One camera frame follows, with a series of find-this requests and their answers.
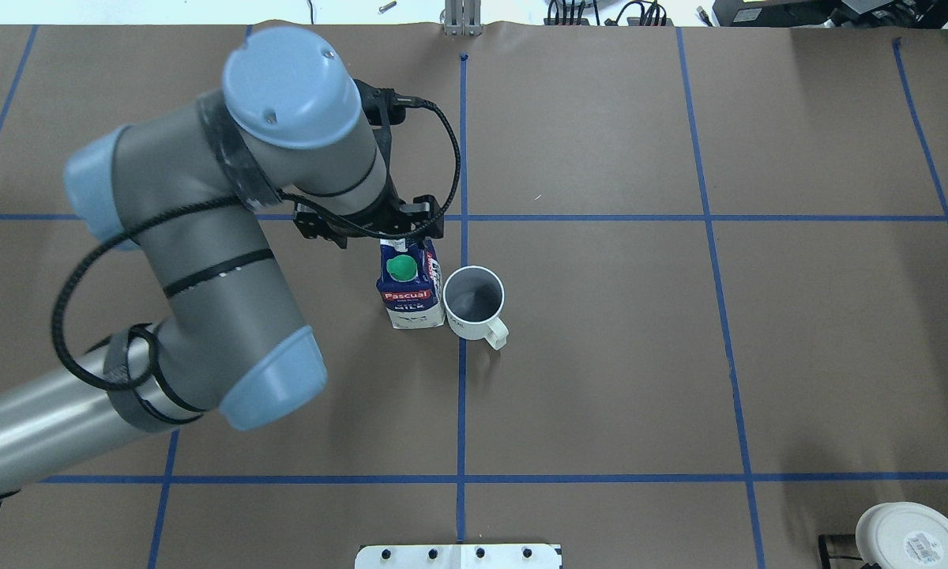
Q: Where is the blue white milk carton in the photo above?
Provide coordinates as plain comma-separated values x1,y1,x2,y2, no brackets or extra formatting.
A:
376,238,446,330

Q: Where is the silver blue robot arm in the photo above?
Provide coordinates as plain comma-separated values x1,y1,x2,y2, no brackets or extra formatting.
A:
0,26,458,504

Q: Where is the aluminium frame post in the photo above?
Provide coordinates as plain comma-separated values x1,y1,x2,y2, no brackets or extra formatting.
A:
441,0,483,37

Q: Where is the white mounting plate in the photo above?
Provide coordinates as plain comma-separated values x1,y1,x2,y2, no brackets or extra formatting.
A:
354,543,564,568

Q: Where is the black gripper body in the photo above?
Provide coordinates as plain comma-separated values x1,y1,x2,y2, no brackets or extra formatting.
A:
293,80,446,249

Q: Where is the black wire cup rack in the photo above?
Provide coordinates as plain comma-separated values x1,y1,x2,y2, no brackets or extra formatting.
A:
817,533,876,568

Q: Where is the white mug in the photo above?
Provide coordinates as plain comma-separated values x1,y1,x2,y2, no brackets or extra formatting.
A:
442,266,509,352

